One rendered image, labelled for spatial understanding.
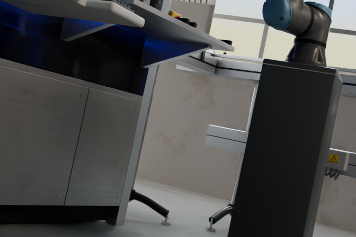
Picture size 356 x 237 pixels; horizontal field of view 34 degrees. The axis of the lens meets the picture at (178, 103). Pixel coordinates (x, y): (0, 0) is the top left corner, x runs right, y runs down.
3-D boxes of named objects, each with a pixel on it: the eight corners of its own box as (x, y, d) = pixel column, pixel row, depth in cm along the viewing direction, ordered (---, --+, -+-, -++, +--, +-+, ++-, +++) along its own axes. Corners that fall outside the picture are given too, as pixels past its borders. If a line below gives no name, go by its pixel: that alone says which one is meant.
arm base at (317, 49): (328, 75, 209) (333, 49, 210) (323, 69, 195) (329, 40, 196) (287, 69, 215) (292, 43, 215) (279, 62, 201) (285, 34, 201)
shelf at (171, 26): (35, -2, 216) (36, -7, 216) (147, 42, 273) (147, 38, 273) (133, 3, 188) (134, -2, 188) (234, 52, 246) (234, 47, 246)
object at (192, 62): (145, 46, 275) (152, 15, 275) (121, 44, 284) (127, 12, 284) (216, 74, 331) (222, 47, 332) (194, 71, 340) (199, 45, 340)
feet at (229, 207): (200, 228, 301) (206, 202, 302) (243, 226, 343) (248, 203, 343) (213, 232, 297) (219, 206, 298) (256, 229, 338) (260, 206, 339)
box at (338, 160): (320, 165, 287) (323, 147, 288) (323, 165, 292) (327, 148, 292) (343, 170, 281) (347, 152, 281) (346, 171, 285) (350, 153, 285)
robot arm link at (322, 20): (334, 46, 204) (341, 9, 204) (308, 36, 196) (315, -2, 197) (309, 46, 214) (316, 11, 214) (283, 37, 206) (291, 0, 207)
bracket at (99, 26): (59, 38, 217) (67, 5, 218) (65, 40, 220) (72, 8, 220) (127, 46, 198) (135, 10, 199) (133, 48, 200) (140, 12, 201)
